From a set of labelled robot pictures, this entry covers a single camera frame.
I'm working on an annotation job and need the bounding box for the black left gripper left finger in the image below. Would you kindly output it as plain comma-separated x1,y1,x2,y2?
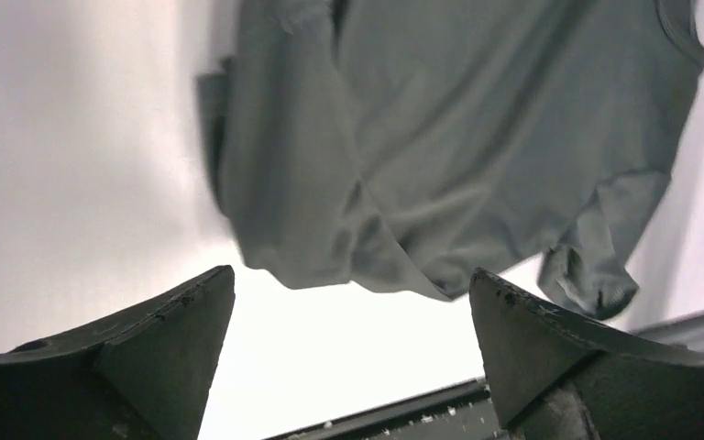
0,266,235,439

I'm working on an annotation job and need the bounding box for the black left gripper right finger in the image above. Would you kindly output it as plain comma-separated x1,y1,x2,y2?
469,269,704,439

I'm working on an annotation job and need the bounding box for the dark grey t shirt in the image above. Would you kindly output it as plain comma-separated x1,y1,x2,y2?
197,1,704,320

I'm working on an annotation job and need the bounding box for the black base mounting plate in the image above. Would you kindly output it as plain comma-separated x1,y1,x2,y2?
263,303,704,440

